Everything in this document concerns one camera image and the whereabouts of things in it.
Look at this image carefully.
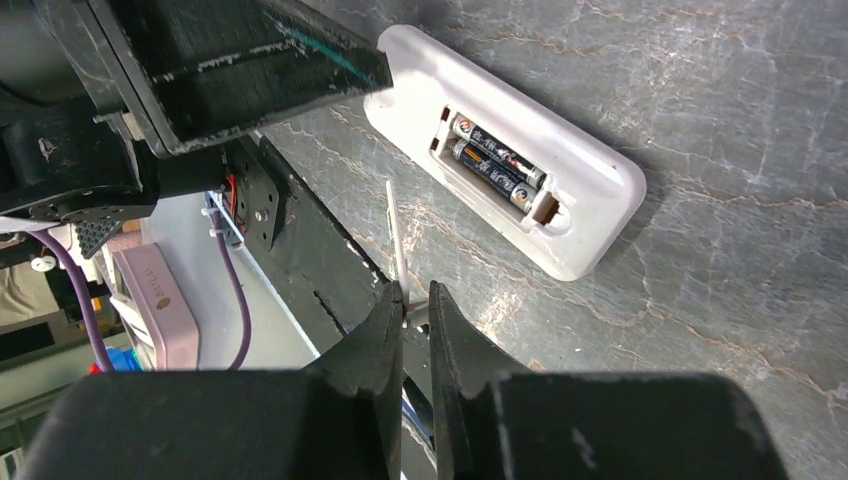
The black AAA battery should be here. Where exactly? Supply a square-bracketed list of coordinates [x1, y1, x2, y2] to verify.
[451, 114, 546, 189]

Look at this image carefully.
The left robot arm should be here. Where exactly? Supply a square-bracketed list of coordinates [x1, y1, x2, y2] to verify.
[1, 1, 392, 233]

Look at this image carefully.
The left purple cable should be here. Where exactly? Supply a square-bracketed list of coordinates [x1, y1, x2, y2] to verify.
[26, 209, 254, 374]

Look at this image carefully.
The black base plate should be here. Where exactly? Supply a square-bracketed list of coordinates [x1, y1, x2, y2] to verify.
[225, 132, 439, 452]

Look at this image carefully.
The small dark AAA battery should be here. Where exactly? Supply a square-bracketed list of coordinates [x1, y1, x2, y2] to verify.
[445, 138, 537, 214]

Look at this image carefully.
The pink case below table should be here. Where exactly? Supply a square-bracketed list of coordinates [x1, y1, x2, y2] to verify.
[110, 244, 200, 370]

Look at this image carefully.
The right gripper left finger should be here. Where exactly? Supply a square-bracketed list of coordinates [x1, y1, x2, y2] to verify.
[311, 281, 404, 479]

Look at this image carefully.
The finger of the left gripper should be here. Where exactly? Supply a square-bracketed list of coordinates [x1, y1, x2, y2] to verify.
[99, 1, 393, 157]

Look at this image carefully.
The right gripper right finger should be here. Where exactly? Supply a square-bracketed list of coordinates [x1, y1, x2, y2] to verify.
[428, 281, 530, 479]

